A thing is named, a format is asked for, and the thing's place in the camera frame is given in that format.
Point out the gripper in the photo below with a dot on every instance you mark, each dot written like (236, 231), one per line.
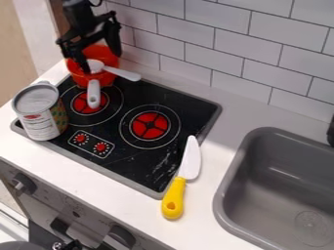
(89, 28)

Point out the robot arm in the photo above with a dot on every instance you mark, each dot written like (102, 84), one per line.
(78, 13)

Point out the white spoon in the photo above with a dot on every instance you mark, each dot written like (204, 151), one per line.
(121, 73)

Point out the silver can with label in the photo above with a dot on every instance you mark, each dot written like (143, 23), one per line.
(40, 114)

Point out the toy stove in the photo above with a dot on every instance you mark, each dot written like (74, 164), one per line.
(143, 153)

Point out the toy sink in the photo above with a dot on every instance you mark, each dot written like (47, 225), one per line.
(282, 188)

